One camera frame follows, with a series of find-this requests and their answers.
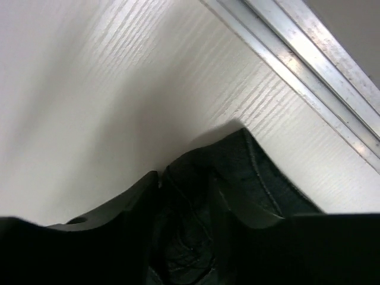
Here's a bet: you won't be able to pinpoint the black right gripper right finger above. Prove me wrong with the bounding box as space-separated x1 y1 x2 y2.
212 178 287 284

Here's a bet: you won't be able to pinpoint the black trousers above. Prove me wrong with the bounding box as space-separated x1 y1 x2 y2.
147 128 319 284

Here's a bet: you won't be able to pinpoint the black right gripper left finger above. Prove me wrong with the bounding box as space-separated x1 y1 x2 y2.
50 171 159 284

